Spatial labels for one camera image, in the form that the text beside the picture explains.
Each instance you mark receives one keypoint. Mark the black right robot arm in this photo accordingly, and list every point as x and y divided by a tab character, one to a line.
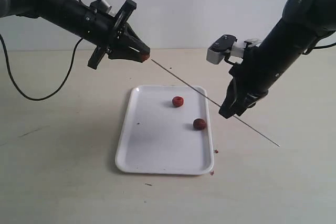
302	25

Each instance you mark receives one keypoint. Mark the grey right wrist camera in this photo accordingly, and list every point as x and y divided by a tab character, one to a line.
229	46

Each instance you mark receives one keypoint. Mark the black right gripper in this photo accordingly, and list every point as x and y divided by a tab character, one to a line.
242	94

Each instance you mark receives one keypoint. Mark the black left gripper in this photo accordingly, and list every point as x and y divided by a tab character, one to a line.
136	47

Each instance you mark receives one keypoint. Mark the white rectangular plastic tray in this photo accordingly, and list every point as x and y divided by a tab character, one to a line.
158	138

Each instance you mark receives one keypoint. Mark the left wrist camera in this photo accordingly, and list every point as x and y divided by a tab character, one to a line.
102	7

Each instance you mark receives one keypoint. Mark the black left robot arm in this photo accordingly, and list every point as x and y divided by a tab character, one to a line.
95	23

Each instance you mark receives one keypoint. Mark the thin metal skewer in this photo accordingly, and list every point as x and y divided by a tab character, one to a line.
213	102

